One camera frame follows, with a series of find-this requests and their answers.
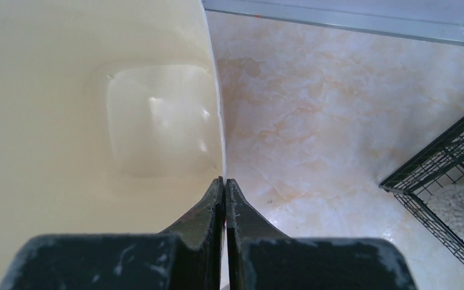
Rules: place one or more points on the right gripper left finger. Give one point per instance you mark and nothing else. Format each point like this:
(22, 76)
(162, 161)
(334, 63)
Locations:
(186, 255)

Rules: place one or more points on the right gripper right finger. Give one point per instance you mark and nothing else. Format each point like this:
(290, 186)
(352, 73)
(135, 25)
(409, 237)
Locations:
(260, 256)

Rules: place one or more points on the cream plastic waste bin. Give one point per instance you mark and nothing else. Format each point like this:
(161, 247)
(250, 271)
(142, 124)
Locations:
(110, 117)

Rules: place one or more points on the black wire rack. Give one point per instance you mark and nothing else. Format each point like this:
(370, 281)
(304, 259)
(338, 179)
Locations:
(439, 164)

